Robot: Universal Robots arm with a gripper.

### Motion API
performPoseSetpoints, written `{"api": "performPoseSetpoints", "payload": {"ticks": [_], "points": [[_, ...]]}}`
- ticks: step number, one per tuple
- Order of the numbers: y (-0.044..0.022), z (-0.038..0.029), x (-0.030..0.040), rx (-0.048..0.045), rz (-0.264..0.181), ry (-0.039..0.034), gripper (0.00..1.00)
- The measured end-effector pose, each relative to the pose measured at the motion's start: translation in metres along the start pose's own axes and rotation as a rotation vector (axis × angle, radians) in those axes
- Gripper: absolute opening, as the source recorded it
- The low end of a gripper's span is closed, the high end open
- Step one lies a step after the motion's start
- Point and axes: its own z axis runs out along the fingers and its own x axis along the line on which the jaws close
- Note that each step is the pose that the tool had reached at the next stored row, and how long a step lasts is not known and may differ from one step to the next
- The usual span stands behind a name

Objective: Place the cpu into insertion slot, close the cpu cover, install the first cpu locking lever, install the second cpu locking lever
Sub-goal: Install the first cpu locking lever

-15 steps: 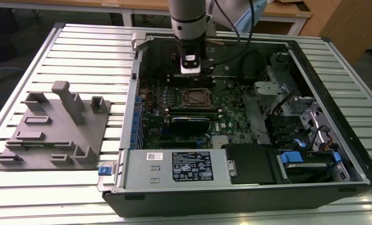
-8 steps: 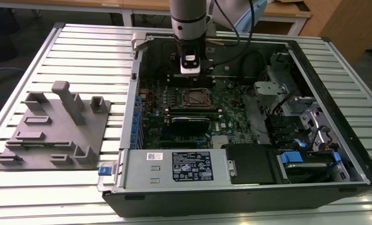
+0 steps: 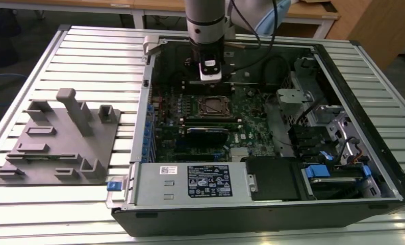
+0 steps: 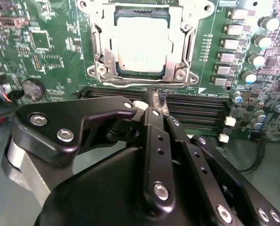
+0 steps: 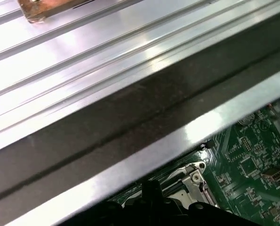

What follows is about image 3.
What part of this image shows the green motherboard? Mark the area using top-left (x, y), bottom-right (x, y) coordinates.
top-left (146, 85), bottom-right (283, 164)

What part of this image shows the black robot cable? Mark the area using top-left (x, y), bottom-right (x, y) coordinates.
top-left (229, 0), bottom-right (279, 74)

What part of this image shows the black plastic shroud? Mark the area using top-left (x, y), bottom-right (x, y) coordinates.
top-left (245, 156), bottom-right (307, 203)

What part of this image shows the wooden cabinet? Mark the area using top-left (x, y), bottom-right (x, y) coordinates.
top-left (326, 0), bottom-right (405, 72)

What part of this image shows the perforated metal drive cage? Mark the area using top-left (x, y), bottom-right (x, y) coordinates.
top-left (275, 70), bottom-right (324, 128)

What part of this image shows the coloured wire bundle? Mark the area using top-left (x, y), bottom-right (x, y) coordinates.
top-left (343, 136), bottom-right (364, 166)

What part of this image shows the hard disk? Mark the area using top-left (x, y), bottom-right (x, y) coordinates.
top-left (306, 177), bottom-right (363, 201)

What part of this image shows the black PC case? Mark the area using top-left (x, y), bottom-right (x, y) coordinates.
top-left (105, 35), bottom-right (405, 237)

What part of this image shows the wooden desk white frame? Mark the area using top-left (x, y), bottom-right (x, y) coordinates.
top-left (133, 0), bottom-right (340, 39)
top-left (0, 0), bottom-right (145, 30)

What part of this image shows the black graphics card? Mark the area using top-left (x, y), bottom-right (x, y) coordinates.
top-left (183, 127), bottom-right (230, 151)

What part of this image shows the silver power supply unit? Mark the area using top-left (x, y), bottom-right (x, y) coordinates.
top-left (129, 162), bottom-right (254, 209)

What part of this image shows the CPU socket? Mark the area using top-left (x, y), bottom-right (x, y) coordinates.
top-left (195, 94), bottom-right (235, 118)

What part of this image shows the silver chipset heatsink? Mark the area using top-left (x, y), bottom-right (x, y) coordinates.
top-left (229, 147), bottom-right (249, 160)

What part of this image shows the silver metal bracket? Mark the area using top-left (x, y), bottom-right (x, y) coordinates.
top-left (275, 88), bottom-right (314, 105)

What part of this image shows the grey case latch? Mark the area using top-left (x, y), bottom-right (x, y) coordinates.
top-left (142, 35), bottom-right (162, 56)

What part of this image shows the silver CPU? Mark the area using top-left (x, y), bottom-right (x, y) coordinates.
top-left (205, 98), bottom-right (225, 112)

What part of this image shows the green RAM stick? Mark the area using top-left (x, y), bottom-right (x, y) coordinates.
top-left (23, 155), bottom-right (77, 162)

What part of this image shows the black office chair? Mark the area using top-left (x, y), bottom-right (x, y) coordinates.
top-left (0, 14), bottom-right (22, 68)

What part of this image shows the blue floor cable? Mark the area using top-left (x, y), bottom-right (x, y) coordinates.
top-left (0, 72), bottom-right (29, 108)

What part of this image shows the grey parts rack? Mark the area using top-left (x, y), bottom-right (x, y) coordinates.
top-left (0, 88), bottom-right (121, 185)

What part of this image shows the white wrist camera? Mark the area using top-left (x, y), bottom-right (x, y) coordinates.
top-left (198, 59), bottom-right (222, 85)

